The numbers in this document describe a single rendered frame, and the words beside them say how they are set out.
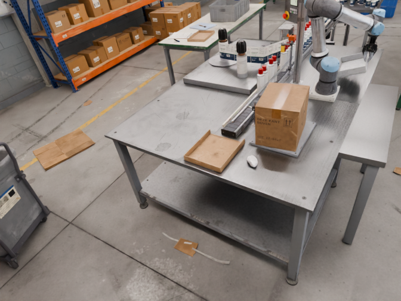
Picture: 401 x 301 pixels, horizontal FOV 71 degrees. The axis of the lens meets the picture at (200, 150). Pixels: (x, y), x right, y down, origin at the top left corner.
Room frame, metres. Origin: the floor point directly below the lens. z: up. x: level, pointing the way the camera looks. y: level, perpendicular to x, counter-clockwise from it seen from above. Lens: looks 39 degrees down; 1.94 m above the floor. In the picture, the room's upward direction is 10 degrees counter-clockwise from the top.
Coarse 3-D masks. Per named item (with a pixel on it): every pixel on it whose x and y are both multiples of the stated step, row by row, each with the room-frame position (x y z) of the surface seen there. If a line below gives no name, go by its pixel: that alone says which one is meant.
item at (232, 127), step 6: (312, 42) 2.72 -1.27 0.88; (306, 48) 2.60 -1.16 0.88; (282, 72) 2.18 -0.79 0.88; (258, 96) 1.86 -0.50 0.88; (252, 102) 1.79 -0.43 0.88; (246, 108) 1.72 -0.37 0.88; (246, 114) 1.64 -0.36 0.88; (240, 120) 1.58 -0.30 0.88; (228, 126) 1.54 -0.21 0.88; (234, 126) 1.53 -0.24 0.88
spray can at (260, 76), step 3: (258, 69) 1.88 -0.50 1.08; (261, 69) 1.86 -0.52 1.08; (258, 72) 1.88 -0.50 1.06; (261, 72) 1.86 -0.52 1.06; (258, 75) 1.87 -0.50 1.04; (261, 75) 1.86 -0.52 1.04; (258, 78) 1.86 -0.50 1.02; (261, 78) 1.85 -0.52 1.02; (258, 81) 1.86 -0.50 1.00; (261, 81) 1.85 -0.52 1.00; (258, 84) 1.86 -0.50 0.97; (261, 84) 1.85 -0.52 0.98; (258, 87) 1.86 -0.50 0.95; (261, 87) 1.85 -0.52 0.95; (258, 90) 1.86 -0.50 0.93; (261, 93) 1.85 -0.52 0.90
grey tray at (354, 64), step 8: (344, 56) 2.15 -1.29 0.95; (352, 56) 2.12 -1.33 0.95; (360, 56) 2.08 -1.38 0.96; (368, 56) 2.03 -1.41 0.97; (344, 64) 2.09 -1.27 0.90; (352, 64) 2.03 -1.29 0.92; (360, 64) 1.97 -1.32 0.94; (344, 72) 1.91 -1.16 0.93; (352, 72) 1.88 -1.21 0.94; (360, 72) 1.85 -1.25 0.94
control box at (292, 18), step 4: (288, 0) 2.18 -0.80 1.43; (288, 4) 2.18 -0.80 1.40; (288, 8) 2.17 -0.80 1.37; (296, 8) 2.09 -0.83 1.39; (288, 12) 2.17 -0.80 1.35; (288, 16) 2.17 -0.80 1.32; (292, 16) 2.12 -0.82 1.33; (296, 16) 2.08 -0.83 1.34; (288, 20) 2.17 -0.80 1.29; (292, 20) 2.12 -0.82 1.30; (296, 20) 2.08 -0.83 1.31; (308, 20) 2.08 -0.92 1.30
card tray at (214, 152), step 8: (208, 136) 1.52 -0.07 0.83; (216, 136) 1.51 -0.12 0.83; (200, 144) 1.45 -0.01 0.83; (208, 144) 1.44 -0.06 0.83; (216, 144) 1.43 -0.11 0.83; (224, 144) 1.41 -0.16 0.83; (232, 144) 1.40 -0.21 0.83; (240, 144) 1.35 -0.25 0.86; (192, 152) 1.38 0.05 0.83; (200, 152) 1.37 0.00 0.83; (208, 152) 1.36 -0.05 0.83; (216, 152) 1.34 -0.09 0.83; (224, 152) 1.33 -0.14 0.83; (232, 152) 1.28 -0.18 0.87; (192, 160) 1.29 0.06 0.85; (200, 160) 1.30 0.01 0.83; (208, 160) 1.28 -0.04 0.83; (216, 160) 1.27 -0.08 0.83; (224, 160) 1.26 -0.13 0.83; (208, 168) 1.21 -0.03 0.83; (216, 168) 1.18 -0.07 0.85
